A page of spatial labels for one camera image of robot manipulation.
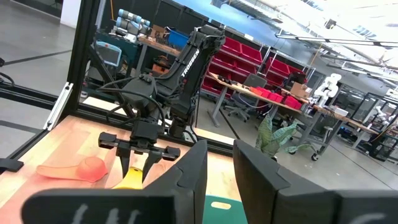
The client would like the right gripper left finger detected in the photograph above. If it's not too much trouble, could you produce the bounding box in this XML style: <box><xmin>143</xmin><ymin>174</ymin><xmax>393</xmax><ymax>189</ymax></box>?
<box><xmin>21</xmin><ymin>139</ymin><xmax>208</xmax><ymax>224</ymax></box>

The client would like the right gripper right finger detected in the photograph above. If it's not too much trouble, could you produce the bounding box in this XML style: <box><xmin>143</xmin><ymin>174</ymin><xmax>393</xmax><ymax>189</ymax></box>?
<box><xmin>233</xmin><ymin>139</ymin><xmax>398</xmax><ymax>224</ymax></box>

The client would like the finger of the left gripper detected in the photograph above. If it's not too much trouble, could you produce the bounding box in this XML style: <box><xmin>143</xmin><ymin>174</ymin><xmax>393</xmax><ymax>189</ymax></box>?
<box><xmin>117</xmin><ymin>148</ymin><xmax>131</xmax><ymax>179</ymax></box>
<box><xmin>142</xmin><ymin>152</ymin><xmax>162</xmax><ymax>183</ymax></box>

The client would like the yellow measuring cup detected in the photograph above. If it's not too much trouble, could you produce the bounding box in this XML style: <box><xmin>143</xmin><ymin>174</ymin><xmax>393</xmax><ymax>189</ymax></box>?
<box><xmin>112</xmin><ymin>166</ymin><xmax>144</xmax><ymax>190</ymax></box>

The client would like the small orange measuring cup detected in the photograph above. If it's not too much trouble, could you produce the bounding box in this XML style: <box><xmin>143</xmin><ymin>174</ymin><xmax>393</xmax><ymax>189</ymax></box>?
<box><xmin>35</xmin><ymin>156</ymin><xmax>109</xmax><ymax>184</ymax></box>

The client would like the teal plastic basket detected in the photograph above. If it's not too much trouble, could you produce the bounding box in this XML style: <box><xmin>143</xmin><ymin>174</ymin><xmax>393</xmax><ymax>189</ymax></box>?
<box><xmin>202</xmin><ymin>195</ymin><xmax>248</xmax><ymax>224</ymax></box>

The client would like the green snake plant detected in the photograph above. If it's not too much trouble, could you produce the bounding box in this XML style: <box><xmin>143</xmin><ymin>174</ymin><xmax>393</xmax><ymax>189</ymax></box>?
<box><xmin>254</xmin><ymin>114</ymin><xmax>307</xmax><ymax>158</ymax></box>

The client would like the light blue teach pendant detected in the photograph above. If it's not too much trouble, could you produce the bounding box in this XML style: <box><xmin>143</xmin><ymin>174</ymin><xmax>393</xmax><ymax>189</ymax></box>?
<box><xmin>95</xmin><ymin>40</ymin><xmax>123</xmax><ymax>68</ymax></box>

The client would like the wooden workbench on casters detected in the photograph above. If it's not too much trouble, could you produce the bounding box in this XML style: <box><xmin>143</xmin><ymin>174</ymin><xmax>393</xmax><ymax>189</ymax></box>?
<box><xmin>207</xmin><ymin>72</ymin><xmax>380</xmax><ymax>162</ymax></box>

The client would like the grey office chair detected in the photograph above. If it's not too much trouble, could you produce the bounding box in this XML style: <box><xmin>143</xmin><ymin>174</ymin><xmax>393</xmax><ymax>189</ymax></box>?
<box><xmin>223</xmin><ymin>92</ymin><xmax>253</xmax><ymax>123</ymax></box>

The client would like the blue plastic bin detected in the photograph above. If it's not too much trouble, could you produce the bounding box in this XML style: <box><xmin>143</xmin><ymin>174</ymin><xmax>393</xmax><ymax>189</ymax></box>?
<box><xmin>167</xmin><ymin>29</ymin><xmax>190</xmax><ymax>50</ymax></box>

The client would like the brown cardboard box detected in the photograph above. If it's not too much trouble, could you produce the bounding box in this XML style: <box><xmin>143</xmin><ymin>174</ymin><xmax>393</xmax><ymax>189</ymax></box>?
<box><xmin>290</xmin><ymin>82</ymin><xmax>312</xmax><ymax>100</ymax></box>

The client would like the grey laptop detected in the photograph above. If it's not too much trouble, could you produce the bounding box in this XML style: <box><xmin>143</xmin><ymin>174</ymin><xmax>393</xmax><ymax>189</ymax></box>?
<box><xmin>243</xmin><ymin>73</ymin><xmax>268</xmax><ymax>90</ymax></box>

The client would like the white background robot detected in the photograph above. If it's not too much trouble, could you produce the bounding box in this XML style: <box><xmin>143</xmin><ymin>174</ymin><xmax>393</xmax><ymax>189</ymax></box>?
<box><xmin>313</xmin><ymin>73</ymin><xmax>342</xmax><ymax>108</ymax></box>

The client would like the red storage bin rack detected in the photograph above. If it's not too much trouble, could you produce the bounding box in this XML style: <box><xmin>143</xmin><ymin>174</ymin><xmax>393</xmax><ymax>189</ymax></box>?
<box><xmin>201</xmin><ymin>36</ymin><xmax>308</xmax><ymax>110</ymax></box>

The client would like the silver aluminium bracket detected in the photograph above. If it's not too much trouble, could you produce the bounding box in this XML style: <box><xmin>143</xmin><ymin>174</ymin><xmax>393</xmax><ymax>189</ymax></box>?
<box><xmin>42</xmin><ymin>82</ymin><xmax>75</xmax><ymax>131</ymax></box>

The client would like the black aluminium rig frame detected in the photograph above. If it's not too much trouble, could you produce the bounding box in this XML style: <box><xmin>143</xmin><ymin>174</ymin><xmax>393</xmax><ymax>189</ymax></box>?
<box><xmin>0</xmin><ymin>0</ymin><xmax>259</xmax><ymax>175</ymax></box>

